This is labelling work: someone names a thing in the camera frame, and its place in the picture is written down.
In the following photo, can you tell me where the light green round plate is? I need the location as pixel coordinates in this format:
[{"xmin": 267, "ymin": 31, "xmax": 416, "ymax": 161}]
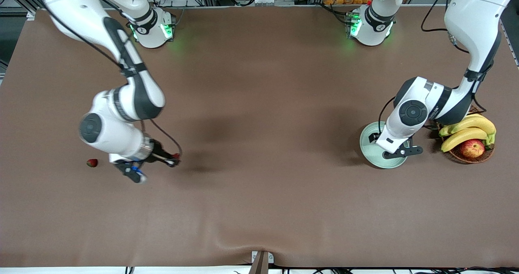
[{"xmin": 359, "ymin": 121, "xmax": 410, "ymax": 169}]

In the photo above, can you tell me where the grey metal mounting plate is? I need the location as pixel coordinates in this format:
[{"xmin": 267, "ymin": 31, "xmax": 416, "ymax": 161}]
[{"xmin": 251, "ymin": 251, "xmax": 274, "ymax": 264}]

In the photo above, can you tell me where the yellow banana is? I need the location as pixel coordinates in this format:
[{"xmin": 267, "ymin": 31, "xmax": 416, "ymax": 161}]
[
  {"xmin": 441, "ymin": 128, "xmax": 489, "ymax": 153},
  {"xmin": 439, "ymin": 114, "xmax": 496, "ymax": 146}
]

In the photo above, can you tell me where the brown wicker basket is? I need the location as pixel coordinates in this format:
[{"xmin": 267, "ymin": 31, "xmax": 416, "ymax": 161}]
[{"xmin": 435, "ymin": 104, "xmax": 495, "ymax": 164}]

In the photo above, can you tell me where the red apple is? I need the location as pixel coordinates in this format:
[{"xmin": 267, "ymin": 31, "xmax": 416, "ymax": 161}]
[{"xmin": 459, "ymin": 139, "xmax": 485, "ymax": 158}]

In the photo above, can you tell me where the brown table cover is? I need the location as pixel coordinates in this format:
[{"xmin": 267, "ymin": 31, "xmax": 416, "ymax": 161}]
[{"xmin": 0, "ymin": 4, "xmax": 519, "ymax": 268}]

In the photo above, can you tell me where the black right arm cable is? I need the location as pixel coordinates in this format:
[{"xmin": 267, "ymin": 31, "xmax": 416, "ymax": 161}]
[{"xmin": 36, "ymin": 0, "xmax": 182, "ymax": 157}]

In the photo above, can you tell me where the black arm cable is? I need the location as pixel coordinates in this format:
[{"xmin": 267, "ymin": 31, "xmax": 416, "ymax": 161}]
[
  {"xmin": 378, "ymin": 0, "xmax": 493, "ymax": 137},
  {"xmin": 36, "ymin": 0, "xmax": 182, "ymax": 157}
]

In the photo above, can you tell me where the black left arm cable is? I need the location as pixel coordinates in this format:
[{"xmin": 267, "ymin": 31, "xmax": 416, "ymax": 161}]
[{"xmin": 378, "ymin": 0, "xmax": 493, "ymax": 137}]

